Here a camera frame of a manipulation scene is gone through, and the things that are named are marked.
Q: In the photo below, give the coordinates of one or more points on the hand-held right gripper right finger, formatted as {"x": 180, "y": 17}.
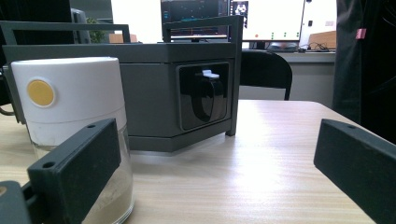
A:
{"x": 361, "y": 161}

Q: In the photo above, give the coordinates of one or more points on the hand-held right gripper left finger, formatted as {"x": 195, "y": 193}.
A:
{"x": 74, "y": 161}

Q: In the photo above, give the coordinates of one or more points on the glass jar with white lid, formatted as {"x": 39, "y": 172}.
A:
{"x": 81, "y": 90}

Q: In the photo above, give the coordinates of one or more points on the dark grey bin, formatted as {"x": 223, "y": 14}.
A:
{"x": 149, "y": 93}

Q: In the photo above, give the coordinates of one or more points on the dark curtain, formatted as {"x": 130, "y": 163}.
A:
{"x": 34, "y": 11}
{"x": 364, "y": 77}

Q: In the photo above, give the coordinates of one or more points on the brown cardboard box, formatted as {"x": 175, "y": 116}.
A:
{"x": 323, "y": 39}

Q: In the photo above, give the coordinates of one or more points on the pink clip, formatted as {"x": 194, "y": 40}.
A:
{"x": 360, "y": 33}

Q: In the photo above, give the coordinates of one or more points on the green plant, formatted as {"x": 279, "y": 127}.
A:
{"x": 96, "y": 32}

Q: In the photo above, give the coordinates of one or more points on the black folding chair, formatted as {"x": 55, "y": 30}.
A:
{"x": 264, "y": 70}

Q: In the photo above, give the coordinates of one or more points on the monitor with white screen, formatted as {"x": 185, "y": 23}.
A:
{"x": 274, "y": 18}

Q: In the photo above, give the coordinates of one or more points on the monitor with dark screen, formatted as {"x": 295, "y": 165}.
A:
{"x": 193, "y": 15}

